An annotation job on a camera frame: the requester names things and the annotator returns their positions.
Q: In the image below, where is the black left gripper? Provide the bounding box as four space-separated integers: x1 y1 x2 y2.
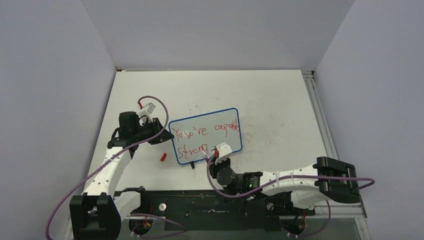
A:
133 117 174 145

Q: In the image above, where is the red marker cap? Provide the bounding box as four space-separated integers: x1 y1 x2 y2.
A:
160 153 167 162

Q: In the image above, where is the blue-framed whiteboard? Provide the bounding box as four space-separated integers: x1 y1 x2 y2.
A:
168 107 243 165

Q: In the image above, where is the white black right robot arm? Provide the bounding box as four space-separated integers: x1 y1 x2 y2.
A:
207 156 361 214

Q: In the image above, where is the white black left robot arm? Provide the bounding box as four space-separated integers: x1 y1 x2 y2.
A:
69 111 174 240

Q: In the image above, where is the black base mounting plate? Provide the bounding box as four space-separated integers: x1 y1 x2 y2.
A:
123 190 316 236

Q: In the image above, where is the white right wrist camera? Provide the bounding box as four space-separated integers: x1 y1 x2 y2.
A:
213 141 233 165

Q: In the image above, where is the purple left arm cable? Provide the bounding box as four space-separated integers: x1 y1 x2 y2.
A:
45 95 188 240

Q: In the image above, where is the aluminium right side rail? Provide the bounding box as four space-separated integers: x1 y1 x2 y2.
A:
301 70 339 159

